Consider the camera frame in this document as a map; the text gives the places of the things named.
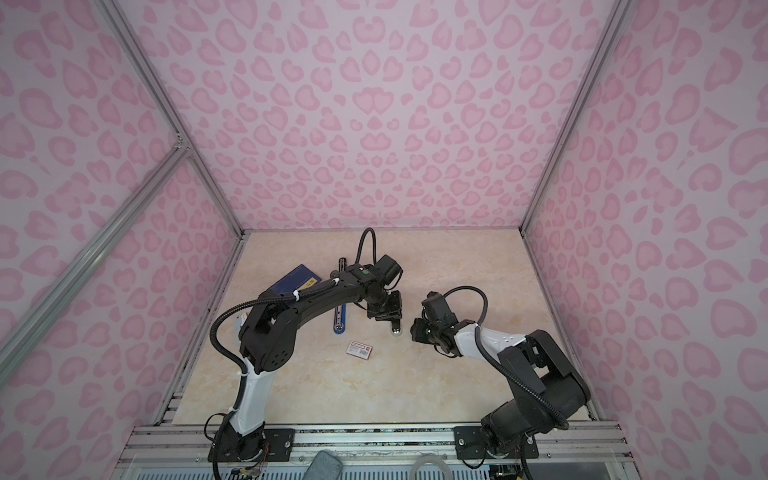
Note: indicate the aluminium front rail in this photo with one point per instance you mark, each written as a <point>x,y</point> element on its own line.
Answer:
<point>587,450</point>

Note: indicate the aluminium corner frame post left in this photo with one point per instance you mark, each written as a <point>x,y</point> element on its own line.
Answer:
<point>129,42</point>

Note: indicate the dark blue booklet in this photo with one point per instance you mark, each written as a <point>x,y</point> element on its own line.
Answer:
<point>299,278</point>

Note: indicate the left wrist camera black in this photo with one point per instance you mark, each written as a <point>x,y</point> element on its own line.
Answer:
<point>387,270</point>

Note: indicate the grey cloth pad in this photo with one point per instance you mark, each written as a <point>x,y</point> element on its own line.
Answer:
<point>324,466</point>

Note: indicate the red white staple box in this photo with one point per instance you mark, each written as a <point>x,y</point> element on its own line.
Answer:
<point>359,350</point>

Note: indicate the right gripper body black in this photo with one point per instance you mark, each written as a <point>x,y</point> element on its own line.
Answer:
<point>426,333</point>

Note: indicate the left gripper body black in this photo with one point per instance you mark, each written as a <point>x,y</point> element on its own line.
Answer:
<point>387,305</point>

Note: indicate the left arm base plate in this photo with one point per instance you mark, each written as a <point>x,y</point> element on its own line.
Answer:
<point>271,445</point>

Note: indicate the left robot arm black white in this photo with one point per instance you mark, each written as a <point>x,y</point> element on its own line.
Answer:
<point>268,336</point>

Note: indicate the aluminium corner frame post right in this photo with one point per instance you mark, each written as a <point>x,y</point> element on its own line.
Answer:
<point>620,14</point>

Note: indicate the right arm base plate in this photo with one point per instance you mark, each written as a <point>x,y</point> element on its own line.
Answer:
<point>478,443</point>

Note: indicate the white tube loop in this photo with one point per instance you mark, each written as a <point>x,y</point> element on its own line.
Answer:
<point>434,464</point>

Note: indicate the aluminium corner frame post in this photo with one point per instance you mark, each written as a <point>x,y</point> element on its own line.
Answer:
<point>129,42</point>
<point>620,14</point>

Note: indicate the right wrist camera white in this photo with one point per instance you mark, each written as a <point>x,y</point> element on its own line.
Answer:
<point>434,301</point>

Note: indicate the aluminium diagonal frame bar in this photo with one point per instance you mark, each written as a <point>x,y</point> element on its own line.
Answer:
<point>39,319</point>

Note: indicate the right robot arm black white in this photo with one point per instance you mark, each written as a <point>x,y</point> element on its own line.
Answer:
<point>546,387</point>

